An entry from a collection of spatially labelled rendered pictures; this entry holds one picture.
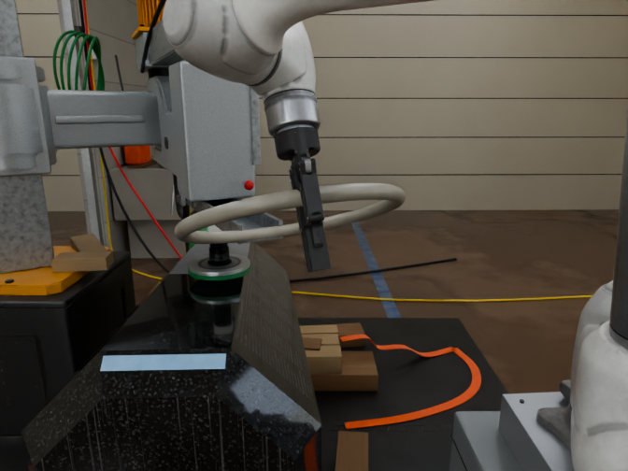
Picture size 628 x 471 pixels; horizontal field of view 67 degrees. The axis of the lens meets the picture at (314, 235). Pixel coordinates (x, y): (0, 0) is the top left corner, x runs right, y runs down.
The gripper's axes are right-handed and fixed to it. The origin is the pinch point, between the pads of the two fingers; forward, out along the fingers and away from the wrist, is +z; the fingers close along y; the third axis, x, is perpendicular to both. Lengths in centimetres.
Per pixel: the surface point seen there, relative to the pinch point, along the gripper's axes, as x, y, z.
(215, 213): 15.3, 3.9, -9.2
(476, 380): -99, 158, 71
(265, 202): 6.9, -0.5, -9.1
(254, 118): 0, 67, -48
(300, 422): 3, 50, 41
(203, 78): 14, 60, -60
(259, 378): 12, 48, 27
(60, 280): 77, 108, -10
